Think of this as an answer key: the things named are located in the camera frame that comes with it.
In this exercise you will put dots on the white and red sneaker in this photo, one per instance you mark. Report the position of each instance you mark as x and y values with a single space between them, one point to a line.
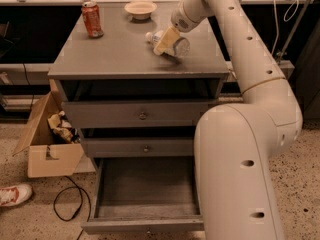
15 195

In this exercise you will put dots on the crumpled trash in box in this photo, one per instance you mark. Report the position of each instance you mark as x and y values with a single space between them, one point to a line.
60 126

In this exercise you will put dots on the white paper bowl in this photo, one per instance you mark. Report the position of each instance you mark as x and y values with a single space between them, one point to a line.
140 10

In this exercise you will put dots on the grey middle drawer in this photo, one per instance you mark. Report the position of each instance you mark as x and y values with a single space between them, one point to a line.
138 141

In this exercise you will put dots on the grey drawer cabinet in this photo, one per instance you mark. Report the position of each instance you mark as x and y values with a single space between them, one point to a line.
124 53

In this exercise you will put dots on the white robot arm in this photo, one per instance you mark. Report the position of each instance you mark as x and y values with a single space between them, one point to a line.
233 142

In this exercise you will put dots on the clear plastic water bottle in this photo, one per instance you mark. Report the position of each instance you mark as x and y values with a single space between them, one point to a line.
179 49

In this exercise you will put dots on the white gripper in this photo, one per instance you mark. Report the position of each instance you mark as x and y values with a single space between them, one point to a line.
180 19

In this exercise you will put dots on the cardboard box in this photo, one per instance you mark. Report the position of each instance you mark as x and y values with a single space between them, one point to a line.
46 157

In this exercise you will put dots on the grey bottom drawer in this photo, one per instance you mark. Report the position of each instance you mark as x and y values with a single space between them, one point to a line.
145 194

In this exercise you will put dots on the orange soda can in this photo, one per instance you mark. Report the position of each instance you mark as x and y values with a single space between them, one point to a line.
91 18

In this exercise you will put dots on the grey top drawer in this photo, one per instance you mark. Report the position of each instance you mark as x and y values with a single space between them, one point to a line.
137 103

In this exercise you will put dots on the grey drawer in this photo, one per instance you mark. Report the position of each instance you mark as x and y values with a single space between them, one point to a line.
138 141
145 194
137 103

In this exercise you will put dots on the dark grey side cabinet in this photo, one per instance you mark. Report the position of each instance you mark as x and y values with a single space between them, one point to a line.
308 76

